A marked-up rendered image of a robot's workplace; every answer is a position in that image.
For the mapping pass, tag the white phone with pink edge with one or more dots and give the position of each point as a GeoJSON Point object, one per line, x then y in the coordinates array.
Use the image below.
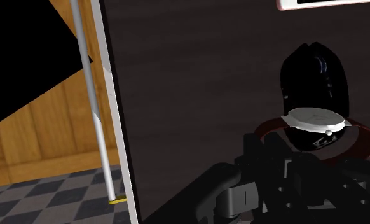
{"type": "Point", "coordinates": [289, 4]}

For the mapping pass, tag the dark table with white frame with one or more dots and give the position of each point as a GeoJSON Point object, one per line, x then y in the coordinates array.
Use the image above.
{"type": "Point", "coordinates": [203, 77]}

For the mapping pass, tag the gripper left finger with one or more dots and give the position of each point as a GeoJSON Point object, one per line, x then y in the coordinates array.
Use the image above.
{"type": "Point", "coordinates": [222, 186]}

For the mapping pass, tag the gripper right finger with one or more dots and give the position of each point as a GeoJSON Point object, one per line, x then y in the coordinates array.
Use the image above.
{"type": "Point", "coordinates": [321, 192]}

